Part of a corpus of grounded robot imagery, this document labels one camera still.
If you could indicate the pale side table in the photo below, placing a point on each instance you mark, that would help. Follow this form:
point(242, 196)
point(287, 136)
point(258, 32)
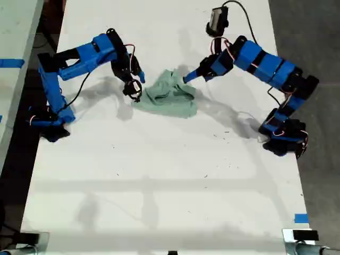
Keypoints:
point(13, 32)

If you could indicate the long blue tape strip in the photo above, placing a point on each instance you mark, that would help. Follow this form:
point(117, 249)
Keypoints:
point(12, 63)

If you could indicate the grey metal pipe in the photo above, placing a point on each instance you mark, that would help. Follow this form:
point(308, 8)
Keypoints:
point(318, 250)
point(16, 251)

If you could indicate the metal table clamp bracket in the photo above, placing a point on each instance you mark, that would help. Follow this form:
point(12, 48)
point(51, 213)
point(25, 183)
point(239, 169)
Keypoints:
point(33, 239)

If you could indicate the black camera box grey face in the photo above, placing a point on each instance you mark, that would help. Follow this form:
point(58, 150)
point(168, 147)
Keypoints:
point(217, 20)

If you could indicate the square blue tape piece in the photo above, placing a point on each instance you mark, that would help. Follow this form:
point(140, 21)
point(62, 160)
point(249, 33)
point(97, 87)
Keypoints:
point(301, 218)

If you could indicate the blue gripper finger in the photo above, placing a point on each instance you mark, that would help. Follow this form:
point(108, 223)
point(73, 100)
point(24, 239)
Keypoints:
point(192, 75)
point(141, 77)

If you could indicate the small black edge block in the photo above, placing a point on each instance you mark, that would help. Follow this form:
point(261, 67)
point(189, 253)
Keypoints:
point(172, 253)

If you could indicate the metal bracket with black block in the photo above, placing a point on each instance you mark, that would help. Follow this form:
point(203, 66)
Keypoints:
point(302, 236)

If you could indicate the pale green T-shirt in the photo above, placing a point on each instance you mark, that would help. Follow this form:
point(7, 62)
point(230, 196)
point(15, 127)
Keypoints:
point(170, 103)

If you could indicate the black camera box white label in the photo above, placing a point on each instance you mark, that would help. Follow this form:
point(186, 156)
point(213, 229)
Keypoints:
point(133, 89)

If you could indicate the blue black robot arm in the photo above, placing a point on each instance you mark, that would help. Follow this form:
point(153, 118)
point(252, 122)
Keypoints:
point(79, 61)
point(271, 66)

